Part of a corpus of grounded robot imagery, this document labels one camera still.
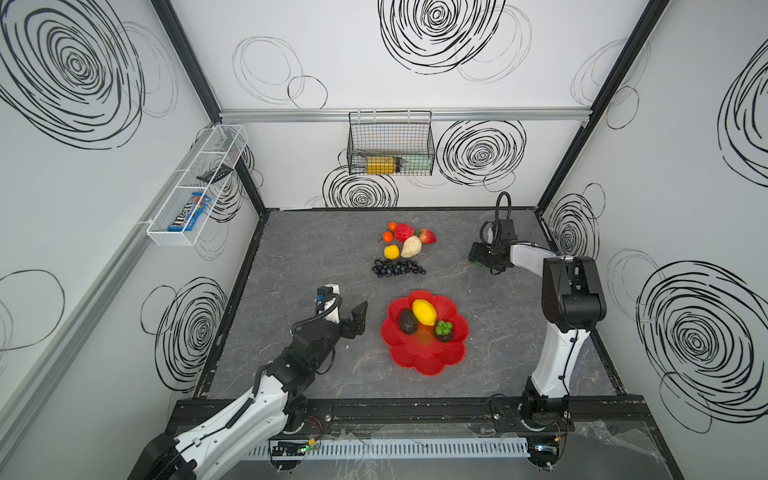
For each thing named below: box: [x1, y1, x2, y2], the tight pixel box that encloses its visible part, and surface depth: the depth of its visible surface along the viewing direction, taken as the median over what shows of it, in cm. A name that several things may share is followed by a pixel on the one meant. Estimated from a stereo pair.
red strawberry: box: [415, 228, 437, 244], surface depth 110 cm
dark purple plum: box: [434, 320, 454, 343], surface depth 85 cm
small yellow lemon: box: [383, 244, 400, 261], surface depth 104 cm
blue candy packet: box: [167, 192, 212, 232], surface depth 72 cm
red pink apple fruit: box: [394, 223, 415, 243], surface depth 110 cm
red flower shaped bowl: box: [381, 290, 469, 376], surface depth 87 cm
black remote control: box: [196, 163, 234, 184], surface depth 82 cm
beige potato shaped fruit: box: [401, 235, 422, 258], surface depth 106 cm
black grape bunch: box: [372, 258, 426, 278], surface depth 101 cm
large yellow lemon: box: [412, 299, 437, 326], surface depth 89 cm
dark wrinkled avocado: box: [398, 308, 418, 335], surface depth 86 cm
